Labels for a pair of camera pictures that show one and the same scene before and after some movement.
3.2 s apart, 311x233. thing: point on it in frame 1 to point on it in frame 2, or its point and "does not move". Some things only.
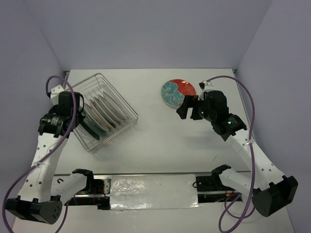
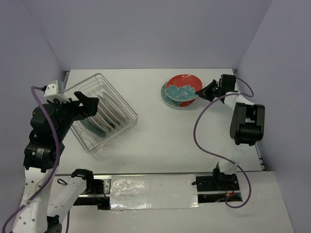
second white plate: (104, 112) does not move
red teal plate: (90, 130) to (182, 87)
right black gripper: (188, 102) to (205, 92)
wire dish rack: (108, 116) does not move
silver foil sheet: (153, 191) does not move
